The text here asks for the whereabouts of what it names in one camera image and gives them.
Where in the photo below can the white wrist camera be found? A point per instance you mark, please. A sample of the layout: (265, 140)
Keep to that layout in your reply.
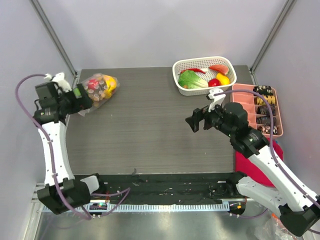
(216, 96)
(59, 78)

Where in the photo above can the watermelon slice toy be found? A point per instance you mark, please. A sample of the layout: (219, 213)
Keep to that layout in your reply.
(223, 69)

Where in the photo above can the crumpled clear plastic bag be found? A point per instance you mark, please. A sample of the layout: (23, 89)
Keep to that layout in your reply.
(274, 230)

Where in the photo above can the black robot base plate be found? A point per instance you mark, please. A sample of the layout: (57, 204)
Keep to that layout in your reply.
(171, 189)

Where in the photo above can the green lettuce leaf toy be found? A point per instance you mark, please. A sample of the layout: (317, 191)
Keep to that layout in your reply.
(192, 80)

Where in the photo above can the black pink floral sock roll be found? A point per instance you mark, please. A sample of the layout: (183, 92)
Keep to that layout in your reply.
(267, 130)

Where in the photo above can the red strawberry toy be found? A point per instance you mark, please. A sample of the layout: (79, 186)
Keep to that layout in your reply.
(196, 70)

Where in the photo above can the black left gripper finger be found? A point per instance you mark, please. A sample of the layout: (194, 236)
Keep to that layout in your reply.
(84, 93)
(85, 105)

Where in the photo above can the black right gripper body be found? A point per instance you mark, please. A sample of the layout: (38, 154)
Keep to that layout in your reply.
(206, 119)

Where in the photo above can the white perforated plastic basket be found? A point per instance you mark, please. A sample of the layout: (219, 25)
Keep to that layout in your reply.
(203, 64)

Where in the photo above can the clear pink zip top bag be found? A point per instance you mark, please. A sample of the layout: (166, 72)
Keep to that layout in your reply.
(97, 75)

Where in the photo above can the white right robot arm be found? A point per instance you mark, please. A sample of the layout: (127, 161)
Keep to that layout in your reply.
(295, 204)

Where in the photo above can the magenta cloth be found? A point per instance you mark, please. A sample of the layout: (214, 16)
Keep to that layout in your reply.
(245, 166)

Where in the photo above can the yellow banana bunch toy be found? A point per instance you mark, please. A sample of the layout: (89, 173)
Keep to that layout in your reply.
(111, 86)

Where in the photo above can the dark brown sock roll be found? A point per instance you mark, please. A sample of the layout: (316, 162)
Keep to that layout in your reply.
(264, 110)

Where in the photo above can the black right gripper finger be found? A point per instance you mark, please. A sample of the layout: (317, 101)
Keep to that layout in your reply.
(199, 114)
(193, 122)

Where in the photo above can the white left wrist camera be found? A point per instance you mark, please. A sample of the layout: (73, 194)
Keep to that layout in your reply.
(59, 78)

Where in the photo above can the black patterned sock roll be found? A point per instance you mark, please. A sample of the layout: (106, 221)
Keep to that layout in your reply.
(266, 120)

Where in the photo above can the green apple toy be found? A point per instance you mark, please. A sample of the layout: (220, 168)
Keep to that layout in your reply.
(77, 93)

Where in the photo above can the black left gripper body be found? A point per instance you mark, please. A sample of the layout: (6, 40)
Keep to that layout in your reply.
(71, 103)

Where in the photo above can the brown longan bunch toy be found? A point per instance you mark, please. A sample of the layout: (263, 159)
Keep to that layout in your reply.
(97, 95)

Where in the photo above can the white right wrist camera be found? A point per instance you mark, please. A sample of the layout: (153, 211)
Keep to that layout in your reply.
(216, 96)

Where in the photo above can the red tomato toy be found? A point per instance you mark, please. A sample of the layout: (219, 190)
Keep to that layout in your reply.
(214, 83)
(93, 84)

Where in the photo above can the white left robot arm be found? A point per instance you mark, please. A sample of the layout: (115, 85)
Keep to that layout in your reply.
(62, 191)

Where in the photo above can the yellow leopard sock roll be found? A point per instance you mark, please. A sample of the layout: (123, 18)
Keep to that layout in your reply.
(271, 99)

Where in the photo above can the pink divided organizer tray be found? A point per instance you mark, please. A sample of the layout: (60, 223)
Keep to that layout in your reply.
(246, 99)

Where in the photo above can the white slotted cable duct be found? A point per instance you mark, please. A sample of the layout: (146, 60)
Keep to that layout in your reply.
(97, 207)

